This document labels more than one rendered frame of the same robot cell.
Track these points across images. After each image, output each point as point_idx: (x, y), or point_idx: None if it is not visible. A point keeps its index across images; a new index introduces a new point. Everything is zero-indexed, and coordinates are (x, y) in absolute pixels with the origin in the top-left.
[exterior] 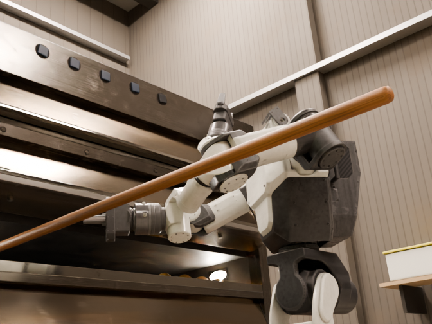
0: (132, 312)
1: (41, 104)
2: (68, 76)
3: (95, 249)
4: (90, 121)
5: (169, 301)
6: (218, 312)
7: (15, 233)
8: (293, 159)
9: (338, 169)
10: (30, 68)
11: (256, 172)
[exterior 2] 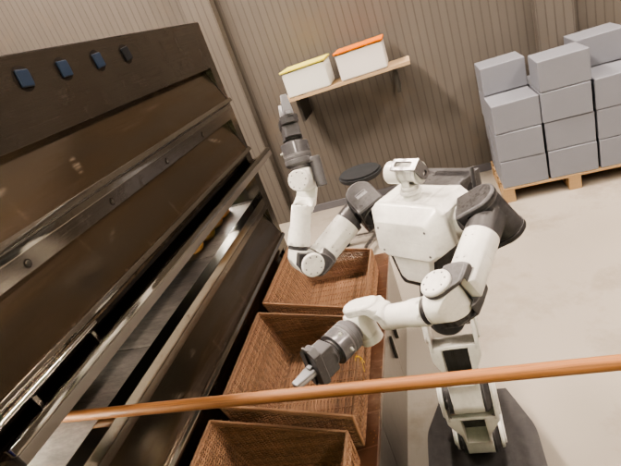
0: (218, 317)
1: (34, 182)
2: (31, 107)
3: None
4: (91, 156)
5: (227, 277)
6: (253, 251)
7: None
8: (461, 231)
9: None
10: None
11: (407, 236)
